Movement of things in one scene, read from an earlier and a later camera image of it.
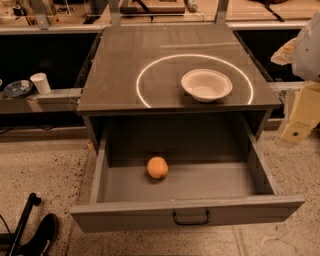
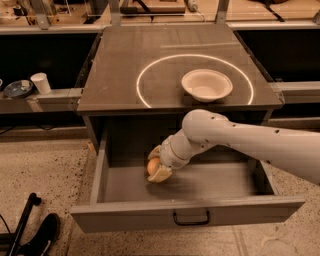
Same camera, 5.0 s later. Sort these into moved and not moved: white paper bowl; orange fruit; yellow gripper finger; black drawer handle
Moved: yellow gripper finger
Not moved: black drawer handle; orange fruit; white paper bowl
